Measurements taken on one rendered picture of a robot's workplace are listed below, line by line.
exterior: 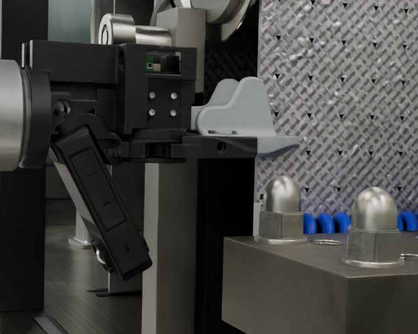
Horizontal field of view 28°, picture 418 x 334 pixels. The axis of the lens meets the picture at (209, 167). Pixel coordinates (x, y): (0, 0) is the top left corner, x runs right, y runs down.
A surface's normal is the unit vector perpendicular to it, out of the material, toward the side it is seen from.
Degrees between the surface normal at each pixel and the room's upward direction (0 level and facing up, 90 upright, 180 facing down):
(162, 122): 90
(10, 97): 75
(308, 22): 90
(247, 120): 90
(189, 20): 90
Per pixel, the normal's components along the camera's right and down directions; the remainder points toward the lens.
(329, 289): -0.92, 0.00
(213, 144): 0.46, 0.06
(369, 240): -0.59, 0.03
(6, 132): 0.37, 0.32
